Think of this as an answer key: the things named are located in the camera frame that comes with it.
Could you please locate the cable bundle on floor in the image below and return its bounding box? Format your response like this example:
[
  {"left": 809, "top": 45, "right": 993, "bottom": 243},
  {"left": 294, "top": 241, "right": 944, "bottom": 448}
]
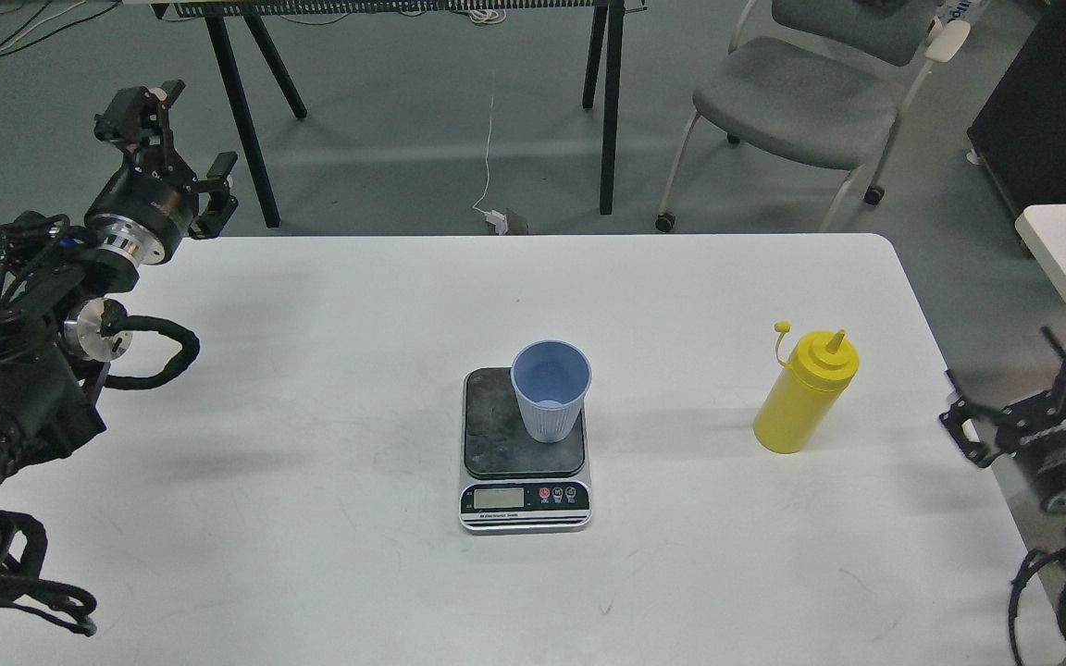
[{"left": 0, "top": 0, "right": 122, "bottom": 66}]

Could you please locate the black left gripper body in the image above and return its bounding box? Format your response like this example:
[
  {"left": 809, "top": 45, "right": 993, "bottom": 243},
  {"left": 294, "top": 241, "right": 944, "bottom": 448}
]
[{"left": 84, "top": 170, "right": 199, "bottom": 266}]

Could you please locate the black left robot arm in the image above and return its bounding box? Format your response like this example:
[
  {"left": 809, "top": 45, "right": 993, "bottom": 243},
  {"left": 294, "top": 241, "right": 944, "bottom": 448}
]
[{"left": 0, "top": 80, "right": 238, "bottom": 636}]

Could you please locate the grey office chair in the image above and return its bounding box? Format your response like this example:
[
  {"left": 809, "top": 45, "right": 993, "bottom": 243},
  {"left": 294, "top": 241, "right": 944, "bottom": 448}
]
[{"left": 655, "top": 1, "right": 972, "bottom": 233}]

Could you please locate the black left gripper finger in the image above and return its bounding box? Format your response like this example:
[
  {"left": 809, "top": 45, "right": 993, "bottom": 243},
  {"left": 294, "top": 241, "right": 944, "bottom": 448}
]
[
  {"left": 93, "top": 80, "right": 196, "bottom": 189},
  {"left": 185, "top": 151, "right": 240, "bottom": 240}
]

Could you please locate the light blue plastic cup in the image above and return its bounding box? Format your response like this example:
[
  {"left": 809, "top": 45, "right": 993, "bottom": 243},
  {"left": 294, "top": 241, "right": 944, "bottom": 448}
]
[{"left": 508, "top": 339, "right": 592, "bottom": 444}]

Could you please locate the digital kitchen scale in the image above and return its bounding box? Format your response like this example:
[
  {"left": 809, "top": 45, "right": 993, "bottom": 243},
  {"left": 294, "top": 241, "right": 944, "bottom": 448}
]
[{"left": 458, "top": 367, "right": 595, "bottom": 535}]

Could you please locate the black-legged background table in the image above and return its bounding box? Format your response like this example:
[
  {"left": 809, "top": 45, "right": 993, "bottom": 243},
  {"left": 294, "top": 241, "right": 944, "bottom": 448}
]
[{"left": 148, "top": 1, "right": 631, "bottom": 228}]

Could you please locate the black cabinet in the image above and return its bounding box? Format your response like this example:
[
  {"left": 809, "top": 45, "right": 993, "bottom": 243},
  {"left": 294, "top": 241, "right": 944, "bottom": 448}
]
[{"left": 966, "top": 1, "right": 1066, "bottom": 216}]

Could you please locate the yellow squeeze bottle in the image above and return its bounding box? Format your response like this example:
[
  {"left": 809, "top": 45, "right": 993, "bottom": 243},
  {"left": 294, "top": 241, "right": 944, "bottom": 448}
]
[{"left": 753, "top": 321, "right": 861, "bottom": 454}]

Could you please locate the white power adapter plug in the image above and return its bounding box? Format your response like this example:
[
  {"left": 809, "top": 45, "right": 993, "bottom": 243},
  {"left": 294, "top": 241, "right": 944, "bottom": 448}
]
[{"left": 483, "top": 208, "right": 529, "bottom": 235}]

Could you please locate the white cable on floor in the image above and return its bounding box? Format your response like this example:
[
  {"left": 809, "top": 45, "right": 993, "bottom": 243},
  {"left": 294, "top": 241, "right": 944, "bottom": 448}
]
[{"left": 473, "top": 69, "right": 500, "bottom": 218}]

